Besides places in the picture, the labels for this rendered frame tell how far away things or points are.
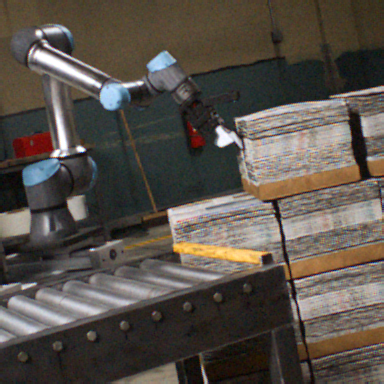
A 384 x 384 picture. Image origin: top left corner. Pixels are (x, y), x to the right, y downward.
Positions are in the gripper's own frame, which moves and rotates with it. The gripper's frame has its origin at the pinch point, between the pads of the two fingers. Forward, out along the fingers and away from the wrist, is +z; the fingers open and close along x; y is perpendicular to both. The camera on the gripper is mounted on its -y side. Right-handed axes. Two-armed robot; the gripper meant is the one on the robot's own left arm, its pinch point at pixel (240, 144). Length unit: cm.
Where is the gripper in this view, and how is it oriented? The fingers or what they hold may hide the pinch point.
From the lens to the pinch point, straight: 296.2
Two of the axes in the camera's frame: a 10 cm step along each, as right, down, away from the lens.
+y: -7.5, 6.6, -0.3
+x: 0.8, 0.4, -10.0
